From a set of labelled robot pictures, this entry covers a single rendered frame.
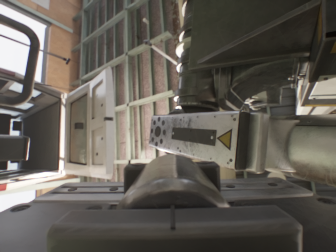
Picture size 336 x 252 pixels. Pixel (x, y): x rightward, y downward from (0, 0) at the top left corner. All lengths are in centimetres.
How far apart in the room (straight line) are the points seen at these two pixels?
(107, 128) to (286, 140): 184
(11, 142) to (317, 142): 37
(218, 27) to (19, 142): 37
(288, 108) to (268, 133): 542
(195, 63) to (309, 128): 22
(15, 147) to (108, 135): 172
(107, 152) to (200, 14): 173
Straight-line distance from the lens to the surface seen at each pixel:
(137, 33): 411
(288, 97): 576
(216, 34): 38
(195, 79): 43
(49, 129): 384
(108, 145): 197
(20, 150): 28
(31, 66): 98
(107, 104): 205
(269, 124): 26
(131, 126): 331
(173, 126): 35
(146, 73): 353
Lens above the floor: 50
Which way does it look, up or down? 55 degrees up
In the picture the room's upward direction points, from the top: 99 degrees clockwise
